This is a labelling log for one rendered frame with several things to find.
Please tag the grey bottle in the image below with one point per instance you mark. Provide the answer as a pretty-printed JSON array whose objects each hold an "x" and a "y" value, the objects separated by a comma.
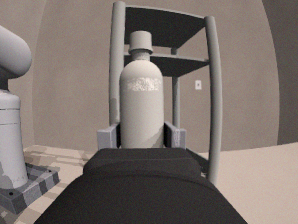
[{"x": 141, "y": 97}]

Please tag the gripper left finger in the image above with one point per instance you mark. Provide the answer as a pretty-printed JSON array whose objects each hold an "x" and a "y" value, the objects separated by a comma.
[{"x": 110, "y": 137}]

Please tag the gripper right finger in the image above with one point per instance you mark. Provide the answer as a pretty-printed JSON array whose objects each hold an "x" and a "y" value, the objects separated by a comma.
[{"x": 174, "y": 137}]

